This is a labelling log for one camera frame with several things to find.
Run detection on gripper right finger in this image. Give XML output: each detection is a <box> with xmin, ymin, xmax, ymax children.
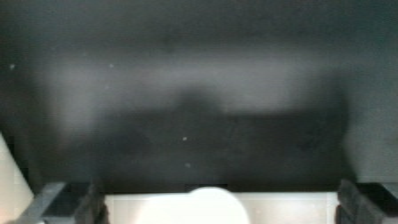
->
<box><xmin>333</xmin><ymin>180</ymin><xmax>398</xmax><ymax>224</ymax></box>

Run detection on white drawer cabinet frame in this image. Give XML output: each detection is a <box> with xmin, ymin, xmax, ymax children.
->
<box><xmin>0</xmin><ymin>134</ymin><xmax>31</xmax><ymax>224</ymax></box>

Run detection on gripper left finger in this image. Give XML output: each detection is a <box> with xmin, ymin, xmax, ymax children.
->
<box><xmin>15</xmin><ymin>182</ymin><xmax>106</xmax><ymax>224</ymax></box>

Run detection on white front drawer box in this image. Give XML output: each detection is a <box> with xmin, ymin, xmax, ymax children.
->
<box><xmin>104</xmin><ymin>187</ymin><xmax>337</xmax><ymax>224</ymax></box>

